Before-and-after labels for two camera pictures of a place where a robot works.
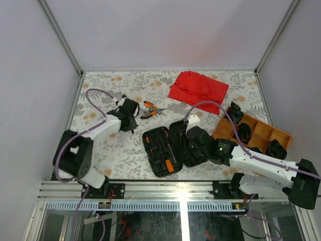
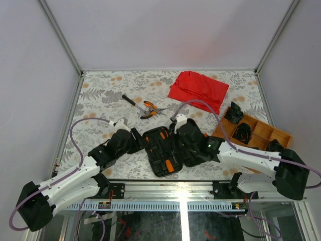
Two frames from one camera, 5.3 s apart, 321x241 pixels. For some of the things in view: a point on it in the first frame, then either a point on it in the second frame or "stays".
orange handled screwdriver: (170, 166) stays
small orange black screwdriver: (148, 142) stays
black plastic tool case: (164, 147) stays
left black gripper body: (133, 125) -> (135, 145)
